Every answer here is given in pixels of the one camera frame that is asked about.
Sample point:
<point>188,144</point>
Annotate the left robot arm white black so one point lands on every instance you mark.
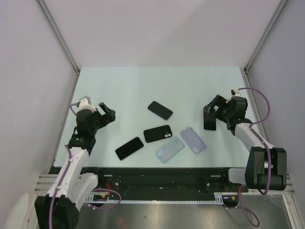
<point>60,207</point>

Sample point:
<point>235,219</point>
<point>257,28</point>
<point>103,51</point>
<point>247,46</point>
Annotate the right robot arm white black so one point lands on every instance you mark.
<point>266,167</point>

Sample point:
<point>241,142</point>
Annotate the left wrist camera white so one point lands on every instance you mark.
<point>85,104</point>

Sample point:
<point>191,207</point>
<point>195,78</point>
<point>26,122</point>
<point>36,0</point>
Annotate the aluminium frame post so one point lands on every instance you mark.
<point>57,34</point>
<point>276,15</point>

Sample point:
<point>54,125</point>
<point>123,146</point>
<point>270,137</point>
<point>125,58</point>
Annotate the right side aluminium rail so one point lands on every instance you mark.
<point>253,95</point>

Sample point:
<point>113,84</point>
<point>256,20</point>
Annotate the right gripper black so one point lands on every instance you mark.
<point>218,101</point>

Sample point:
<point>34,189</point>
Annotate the light blue phone case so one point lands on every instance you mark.
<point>170,150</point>

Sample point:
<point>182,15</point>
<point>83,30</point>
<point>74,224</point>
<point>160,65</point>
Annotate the left aluminium frame post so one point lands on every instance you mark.
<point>57,34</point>

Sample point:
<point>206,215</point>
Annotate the purple phone case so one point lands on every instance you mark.
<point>195,143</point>

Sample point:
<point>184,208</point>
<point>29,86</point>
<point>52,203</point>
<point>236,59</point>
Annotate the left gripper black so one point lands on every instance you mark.
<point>108,118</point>

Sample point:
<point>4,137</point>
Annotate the right aluminium frame post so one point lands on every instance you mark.
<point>276,15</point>

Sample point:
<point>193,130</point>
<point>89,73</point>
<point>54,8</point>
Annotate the black phone case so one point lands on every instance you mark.
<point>157,133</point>

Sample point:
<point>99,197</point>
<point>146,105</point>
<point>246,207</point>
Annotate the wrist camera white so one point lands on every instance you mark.
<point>235,93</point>
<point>85,104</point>

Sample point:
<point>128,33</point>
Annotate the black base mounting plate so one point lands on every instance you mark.
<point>164,183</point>

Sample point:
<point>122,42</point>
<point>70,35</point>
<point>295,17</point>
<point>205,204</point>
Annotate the grey slotted cable duct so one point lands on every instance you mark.
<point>216,200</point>

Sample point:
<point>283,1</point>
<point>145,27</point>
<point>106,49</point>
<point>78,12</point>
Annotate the blue-edged black phone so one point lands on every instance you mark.
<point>160,110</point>

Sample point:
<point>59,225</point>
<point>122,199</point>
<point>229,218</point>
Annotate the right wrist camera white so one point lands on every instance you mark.
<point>235,93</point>

